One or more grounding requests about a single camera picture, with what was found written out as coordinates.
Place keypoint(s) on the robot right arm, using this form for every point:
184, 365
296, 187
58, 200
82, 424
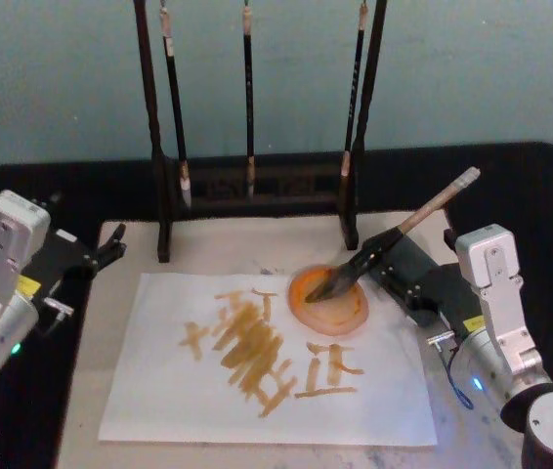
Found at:
501, 312

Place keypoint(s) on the hanging black brush dark tip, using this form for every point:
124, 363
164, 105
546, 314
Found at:
248, 98

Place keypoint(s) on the hanging black brush brown tip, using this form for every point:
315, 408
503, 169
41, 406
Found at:
354, 98

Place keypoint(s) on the hanging black brush white tip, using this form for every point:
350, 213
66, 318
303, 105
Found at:
175, 98

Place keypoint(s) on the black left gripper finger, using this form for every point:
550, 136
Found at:
113, 238
110, 258

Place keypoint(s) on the dark wooden brush rack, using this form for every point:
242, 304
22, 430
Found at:
281, 202

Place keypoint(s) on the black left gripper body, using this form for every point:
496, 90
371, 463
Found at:
59, 261

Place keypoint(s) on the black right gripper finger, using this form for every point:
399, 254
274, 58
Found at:
360, 273
379, 242

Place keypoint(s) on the black table cloth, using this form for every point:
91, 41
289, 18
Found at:
12, 430

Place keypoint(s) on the orange shallow ink dish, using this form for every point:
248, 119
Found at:
340, 317

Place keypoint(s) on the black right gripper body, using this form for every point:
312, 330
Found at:
428, 288

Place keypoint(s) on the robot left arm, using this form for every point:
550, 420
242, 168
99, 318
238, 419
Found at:
0, 273

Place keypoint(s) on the pale marbled desk mat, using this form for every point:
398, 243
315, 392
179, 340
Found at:
218, 244

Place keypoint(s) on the white paper with brown strokes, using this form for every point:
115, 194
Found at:
169, 391

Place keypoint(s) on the thick bamboo calligraphy brush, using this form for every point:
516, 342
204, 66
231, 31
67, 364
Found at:
423, 215

